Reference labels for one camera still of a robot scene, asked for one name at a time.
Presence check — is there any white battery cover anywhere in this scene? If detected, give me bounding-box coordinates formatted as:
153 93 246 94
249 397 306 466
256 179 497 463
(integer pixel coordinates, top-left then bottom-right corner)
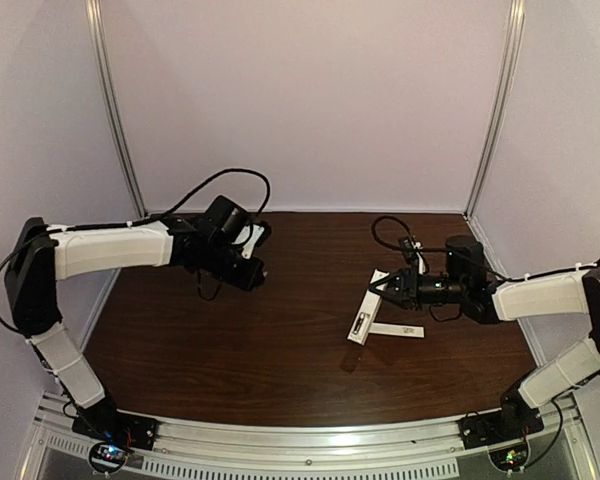
369 323 425 339

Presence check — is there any white remote control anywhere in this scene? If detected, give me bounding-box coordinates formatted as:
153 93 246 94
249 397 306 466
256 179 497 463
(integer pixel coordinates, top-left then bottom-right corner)
347 284 382 345

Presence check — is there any black silver battery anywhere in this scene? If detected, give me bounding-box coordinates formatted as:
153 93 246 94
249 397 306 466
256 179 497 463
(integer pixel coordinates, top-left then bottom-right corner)
352 312 368 335

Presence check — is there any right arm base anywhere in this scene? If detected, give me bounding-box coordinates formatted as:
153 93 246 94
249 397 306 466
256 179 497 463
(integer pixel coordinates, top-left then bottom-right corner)
457 410 544 475

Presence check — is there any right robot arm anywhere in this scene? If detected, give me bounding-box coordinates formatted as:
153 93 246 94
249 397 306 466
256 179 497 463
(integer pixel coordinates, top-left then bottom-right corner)
368 235 600 432

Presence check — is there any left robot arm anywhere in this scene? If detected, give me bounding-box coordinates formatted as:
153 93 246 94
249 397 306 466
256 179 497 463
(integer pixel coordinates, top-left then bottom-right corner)
0 195 272 440

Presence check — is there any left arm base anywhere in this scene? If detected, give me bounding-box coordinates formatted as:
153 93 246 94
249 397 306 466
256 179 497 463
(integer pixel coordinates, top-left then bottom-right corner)
71 412 158 476

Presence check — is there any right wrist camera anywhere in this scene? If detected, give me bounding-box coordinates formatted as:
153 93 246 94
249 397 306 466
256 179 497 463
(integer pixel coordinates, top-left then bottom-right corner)
399 236 429 275

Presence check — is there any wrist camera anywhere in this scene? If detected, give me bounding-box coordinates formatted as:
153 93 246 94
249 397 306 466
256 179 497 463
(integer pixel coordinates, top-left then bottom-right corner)
399 236 429 275
233 221 272 259

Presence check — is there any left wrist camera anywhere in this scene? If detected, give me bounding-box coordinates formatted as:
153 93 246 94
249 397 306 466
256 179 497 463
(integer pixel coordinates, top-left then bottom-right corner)
233 221 272 259

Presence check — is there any right black cable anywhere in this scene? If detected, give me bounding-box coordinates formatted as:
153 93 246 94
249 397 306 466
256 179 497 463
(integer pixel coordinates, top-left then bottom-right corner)
372 214 451 261

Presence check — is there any black cable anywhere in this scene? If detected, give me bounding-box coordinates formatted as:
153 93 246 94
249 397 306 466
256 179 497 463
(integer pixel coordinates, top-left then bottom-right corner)
372 214 451 261
0 167 272 341

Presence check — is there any left black cable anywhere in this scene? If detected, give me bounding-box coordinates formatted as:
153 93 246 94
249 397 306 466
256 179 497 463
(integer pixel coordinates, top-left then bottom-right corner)
0 167 272 341

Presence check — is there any aluminium front rail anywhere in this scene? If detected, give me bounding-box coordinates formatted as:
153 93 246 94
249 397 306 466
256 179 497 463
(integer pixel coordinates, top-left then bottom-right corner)
16 393 600 479

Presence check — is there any right aluminium frame post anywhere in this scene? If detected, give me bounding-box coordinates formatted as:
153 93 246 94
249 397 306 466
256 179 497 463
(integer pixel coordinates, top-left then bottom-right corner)
464 0 526 219

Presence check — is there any aluminium frame post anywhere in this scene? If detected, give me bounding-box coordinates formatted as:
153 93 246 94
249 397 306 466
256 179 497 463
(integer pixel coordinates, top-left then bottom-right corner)
85 0 147 217
464 0 526 219

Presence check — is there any left aluminium frame post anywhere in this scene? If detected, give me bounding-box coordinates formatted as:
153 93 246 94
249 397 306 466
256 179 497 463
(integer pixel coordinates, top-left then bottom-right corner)
85 0 147 217

